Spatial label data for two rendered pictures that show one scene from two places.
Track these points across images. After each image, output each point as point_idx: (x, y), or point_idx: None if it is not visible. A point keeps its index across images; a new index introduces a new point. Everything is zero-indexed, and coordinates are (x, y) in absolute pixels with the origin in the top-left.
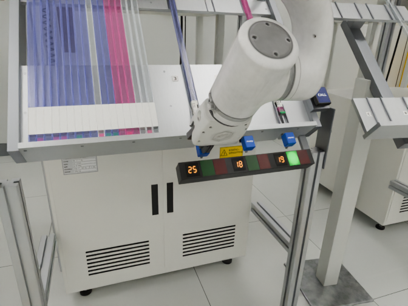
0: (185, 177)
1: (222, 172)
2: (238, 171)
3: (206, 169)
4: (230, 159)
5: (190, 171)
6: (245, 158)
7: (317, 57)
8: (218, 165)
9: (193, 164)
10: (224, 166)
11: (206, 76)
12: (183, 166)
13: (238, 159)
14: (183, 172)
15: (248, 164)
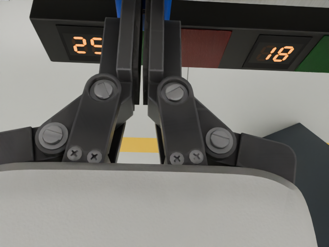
0: (63, 59)
1: (199, 65)
2: (256, 68)
3: (142, 52)
4: (255, 36)
5: (81, 49)
6: (318, 43)
7: None
8: (196, 48)
9: (96, 32)
10: (215, 53)
11: None
12: (51, 31)
13: (285, 42)
14: (56, 48)
15: (310, 58)
